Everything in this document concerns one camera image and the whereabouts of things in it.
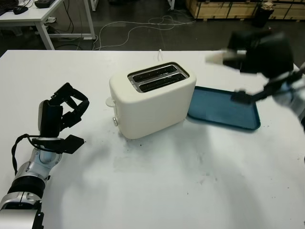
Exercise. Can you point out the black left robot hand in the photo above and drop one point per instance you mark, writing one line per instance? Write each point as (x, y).
(50, 119)

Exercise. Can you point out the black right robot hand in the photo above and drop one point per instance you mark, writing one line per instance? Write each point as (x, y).
(267, 52)

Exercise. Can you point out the white bread slice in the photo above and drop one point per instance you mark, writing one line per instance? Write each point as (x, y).
(214, 58)

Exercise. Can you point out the white toaster lever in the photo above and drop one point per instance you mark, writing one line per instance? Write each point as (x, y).
(109, 102)

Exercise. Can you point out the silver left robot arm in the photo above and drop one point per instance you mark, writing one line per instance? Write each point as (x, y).
(26, 171)

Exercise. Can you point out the silver toaster knob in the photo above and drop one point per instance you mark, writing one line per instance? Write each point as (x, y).
(115, 121)

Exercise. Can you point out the blue plastic tray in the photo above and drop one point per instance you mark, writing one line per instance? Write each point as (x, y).
(214, 109)

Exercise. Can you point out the cream white two-slot toaster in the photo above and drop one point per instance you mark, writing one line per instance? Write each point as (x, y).
(155, 112)

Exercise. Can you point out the black trash bin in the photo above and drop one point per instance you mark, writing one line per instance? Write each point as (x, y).
(261, 16)

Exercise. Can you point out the wooden crate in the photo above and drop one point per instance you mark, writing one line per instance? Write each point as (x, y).
(214, 9)

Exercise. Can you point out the white power strip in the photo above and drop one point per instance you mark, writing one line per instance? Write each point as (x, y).
(50, 20)

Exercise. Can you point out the white office desk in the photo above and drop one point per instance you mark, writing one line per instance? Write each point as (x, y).
(35, 14)

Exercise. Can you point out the black computer mouse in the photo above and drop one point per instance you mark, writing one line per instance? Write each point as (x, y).
(20, 9)

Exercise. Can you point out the black device case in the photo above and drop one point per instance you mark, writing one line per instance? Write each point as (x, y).
(44, 3)

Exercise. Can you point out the black keyboard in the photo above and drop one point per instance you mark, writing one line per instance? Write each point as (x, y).
(6, 7)

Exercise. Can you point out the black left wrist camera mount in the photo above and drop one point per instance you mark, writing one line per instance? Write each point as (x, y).
(71, 144)

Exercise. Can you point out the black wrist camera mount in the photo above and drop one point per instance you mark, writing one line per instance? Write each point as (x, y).
(240, 96)
(71, 144)

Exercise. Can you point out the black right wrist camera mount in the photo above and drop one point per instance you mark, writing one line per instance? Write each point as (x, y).
(240, 96)

